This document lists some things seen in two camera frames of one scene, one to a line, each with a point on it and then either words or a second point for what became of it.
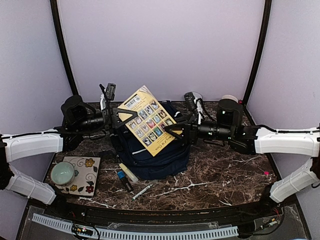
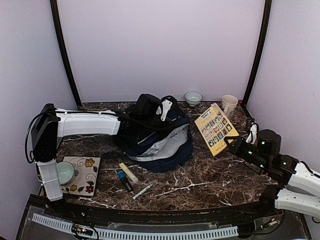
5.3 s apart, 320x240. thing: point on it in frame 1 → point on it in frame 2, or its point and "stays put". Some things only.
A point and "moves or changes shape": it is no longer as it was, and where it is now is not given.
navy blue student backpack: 172,161 moves or changes shape
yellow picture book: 152,119 moves or changes shape
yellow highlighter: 131,176 stays put
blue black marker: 122,175 stays put
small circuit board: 84,231 stays put
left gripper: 108,120 → 171,116
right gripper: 192,130 → 236,144
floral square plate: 86,171 stays put
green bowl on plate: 62,173 stays put
